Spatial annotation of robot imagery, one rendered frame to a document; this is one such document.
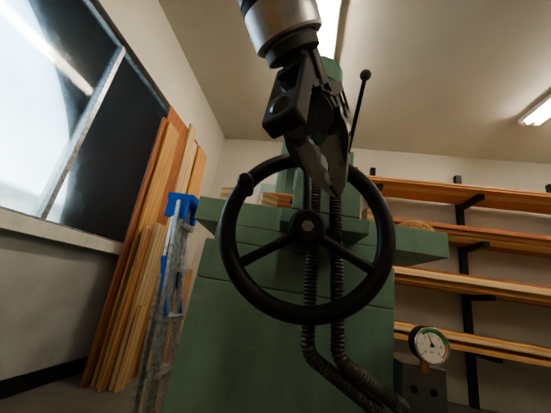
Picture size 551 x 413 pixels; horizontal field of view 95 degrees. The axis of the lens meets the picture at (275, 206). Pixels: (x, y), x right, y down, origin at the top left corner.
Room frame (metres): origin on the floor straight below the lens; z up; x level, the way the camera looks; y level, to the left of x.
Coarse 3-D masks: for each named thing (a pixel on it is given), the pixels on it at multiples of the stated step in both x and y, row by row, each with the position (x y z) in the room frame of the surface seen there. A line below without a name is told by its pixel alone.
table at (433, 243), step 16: (208, 208) 0.60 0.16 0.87; (240, 208) 0.59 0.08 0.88; (256, 208) 0.59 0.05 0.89; (272, 208) 0.59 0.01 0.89; (288, 208) 0.49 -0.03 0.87; (208, 224) 0.63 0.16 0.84; (240, 224) 0.59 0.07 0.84; (256, 224) 0.59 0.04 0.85; (272, 224) 0.58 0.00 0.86; (288, 224) 0.50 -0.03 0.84; (352, 224) 0.48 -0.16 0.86; (368, 224) 0.48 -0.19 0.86; (352, 240) 0.55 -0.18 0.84; (368, 240) 0.57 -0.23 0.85; (400, 240) 0.56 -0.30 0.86; (416, 240) 0.56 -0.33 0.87; (432, 240) 0.56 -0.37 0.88; (448, 240) 0.56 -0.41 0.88; (400, 256) 0.63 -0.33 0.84; (416, 256) 0.60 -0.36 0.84; (432, 256) 0.57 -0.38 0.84; (448, 256) 0.56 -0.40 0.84
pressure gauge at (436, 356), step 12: (408, 336) 0.53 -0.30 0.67; (420, 336) 0.50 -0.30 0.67; (432, 336) 0.50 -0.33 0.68; (444, 336) 0.50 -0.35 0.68; (420, 348) 0.50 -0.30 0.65; (432, 348) 0.50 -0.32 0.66; (444, 348) 0.50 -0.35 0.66; (420, 360) 0.53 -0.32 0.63; (432, 360) 0.50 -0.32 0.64; (444, 360) 0.50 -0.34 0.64
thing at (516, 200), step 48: (384, 192) 2.67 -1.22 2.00; (432, 192) 2.46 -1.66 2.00; (480, 192) 2.28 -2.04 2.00; (528, 192) 2.17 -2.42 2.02; (480, 240) 2.33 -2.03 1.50; (528, 240) 2.21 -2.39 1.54; (432, 288) 2.64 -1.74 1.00; (480, 288) 2.26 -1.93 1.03; (528, 288) 2.24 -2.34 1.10; (480, 336) 2.42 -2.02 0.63
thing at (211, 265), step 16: (208, 240) 0.59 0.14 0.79; (208, 256) 0.59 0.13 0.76; (272, 256) 0.58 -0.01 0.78; (288, 256) 0.58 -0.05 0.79; (304, 256) 0.58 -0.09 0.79; (320, 256) 0.58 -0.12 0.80; (208, 272) 0.59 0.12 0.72; (224, 272) 0.59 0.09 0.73; (256, 272) 0.59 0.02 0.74; (272, 272) 0.58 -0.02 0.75; (288, 272) 0.58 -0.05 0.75; (304, 272) 0.58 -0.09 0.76; (320, 272) 0.58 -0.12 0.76; (352, 272) 0.57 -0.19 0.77; (272, 288) 0.59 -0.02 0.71; (288, 288) 0.58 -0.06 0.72; (320, 288) 0.58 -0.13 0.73; (352, 288) 0.57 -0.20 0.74; (384, 288) 0.57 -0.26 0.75; (368, 304) 0.57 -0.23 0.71; (384, 304) 0.57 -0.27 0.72
